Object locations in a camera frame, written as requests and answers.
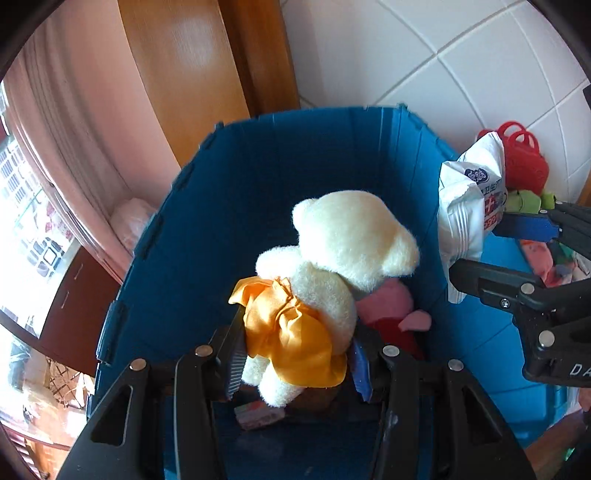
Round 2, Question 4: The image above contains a dark wooden cabinet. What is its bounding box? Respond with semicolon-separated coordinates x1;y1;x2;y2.
1;247;120;377

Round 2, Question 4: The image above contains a colourful sanitary pad pack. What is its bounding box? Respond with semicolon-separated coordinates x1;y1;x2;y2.
235;400;286;431

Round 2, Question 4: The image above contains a cream bear plush yellow dress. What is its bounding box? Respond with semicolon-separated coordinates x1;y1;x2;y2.
228;190;420;408

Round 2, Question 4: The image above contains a red plastic handbag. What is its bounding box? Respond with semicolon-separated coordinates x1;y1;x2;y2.
495;121;549;196

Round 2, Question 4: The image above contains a pile of small plush toys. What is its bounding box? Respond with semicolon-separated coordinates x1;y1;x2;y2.
519;240;590;288

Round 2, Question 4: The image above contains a blue plastic storage bin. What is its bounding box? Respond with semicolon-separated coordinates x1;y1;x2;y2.
74;107;559;479

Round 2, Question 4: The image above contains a pink pig plush red dress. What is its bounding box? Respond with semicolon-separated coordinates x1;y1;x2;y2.
356;278;432;358

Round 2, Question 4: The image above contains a pink curtain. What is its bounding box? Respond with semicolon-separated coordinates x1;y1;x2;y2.
1;1;179;281

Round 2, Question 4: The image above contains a wooden door frame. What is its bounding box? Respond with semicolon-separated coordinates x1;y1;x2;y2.
118;0;301;166

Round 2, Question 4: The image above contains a green frog plush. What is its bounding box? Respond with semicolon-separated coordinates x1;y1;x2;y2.
505;190;557;214

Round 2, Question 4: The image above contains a white wet wipes pack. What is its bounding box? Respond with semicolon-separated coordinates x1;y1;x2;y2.
437;132;507;277

